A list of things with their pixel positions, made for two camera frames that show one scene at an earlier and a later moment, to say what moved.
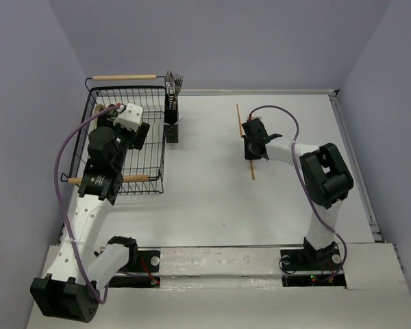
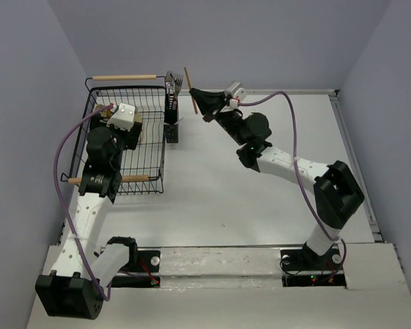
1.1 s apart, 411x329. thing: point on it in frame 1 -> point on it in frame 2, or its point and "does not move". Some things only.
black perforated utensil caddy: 170,117 does not move
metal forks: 178,81 does not move
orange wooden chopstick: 252,171 -> 189,85
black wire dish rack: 144,168 does not move
